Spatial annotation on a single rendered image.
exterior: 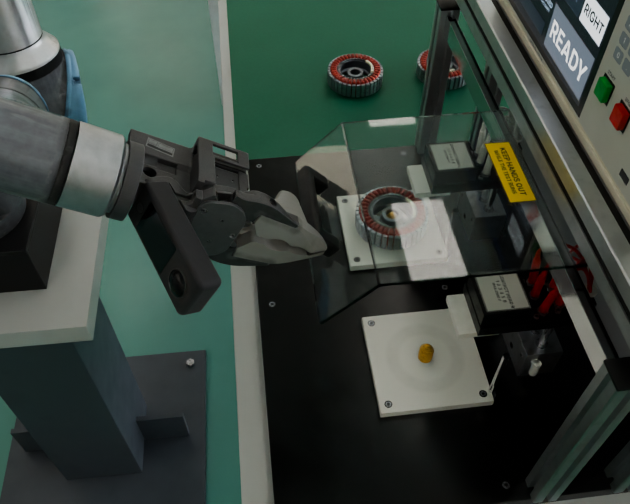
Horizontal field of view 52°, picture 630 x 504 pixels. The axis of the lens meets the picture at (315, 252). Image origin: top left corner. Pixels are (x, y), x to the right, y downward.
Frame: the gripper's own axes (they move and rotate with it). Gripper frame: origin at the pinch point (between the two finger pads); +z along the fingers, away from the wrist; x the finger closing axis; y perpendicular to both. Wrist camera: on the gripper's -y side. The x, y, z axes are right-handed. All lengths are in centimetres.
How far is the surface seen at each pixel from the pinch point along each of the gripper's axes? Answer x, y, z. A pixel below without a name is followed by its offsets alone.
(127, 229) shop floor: 115, 104, 11
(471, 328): 5.4, 0.1, 25.5
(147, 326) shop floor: 111, 66, 18
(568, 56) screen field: -23.7, 14.0, 18.9
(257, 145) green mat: 29, 52, 11
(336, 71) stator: 17, 69, 24
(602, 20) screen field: -29.1, 10.4, 15.8
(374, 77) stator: 13, 66, 31
